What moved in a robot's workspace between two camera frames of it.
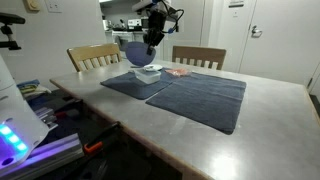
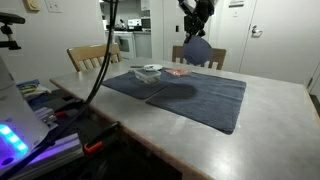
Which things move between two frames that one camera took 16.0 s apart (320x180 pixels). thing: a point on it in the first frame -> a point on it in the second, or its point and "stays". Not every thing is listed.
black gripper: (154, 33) -> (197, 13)
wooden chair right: (210, 55) stays
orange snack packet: (179, 71) stays
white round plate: (152, 67) stays
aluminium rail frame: (45, 156) stays
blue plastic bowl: (136, 53) -> (197, 50)
